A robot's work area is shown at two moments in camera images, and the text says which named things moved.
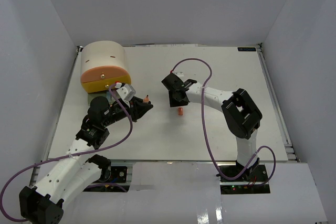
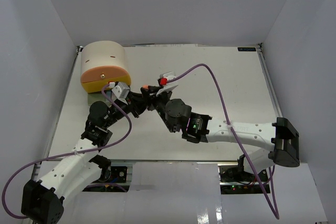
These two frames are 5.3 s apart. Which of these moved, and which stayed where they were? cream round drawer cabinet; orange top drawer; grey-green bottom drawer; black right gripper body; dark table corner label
Moved: black right gripper body; orange top drawer
Stayed: dark table corner label; grey-green bottom drawer; cream round drawer cabinet
